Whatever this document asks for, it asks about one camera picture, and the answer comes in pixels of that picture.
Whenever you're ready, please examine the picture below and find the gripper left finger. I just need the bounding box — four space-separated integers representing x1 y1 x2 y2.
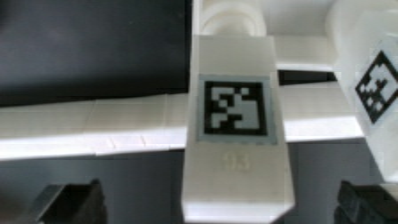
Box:
8 179 109 224

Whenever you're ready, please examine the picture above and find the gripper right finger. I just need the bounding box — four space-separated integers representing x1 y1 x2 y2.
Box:
335 181 398 224

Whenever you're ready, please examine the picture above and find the white chair leg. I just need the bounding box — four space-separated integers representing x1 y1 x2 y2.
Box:
326 0 398 183
182 35 296 224

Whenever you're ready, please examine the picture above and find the white chair seat part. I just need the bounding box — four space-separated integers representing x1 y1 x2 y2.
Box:
192 0 336 72

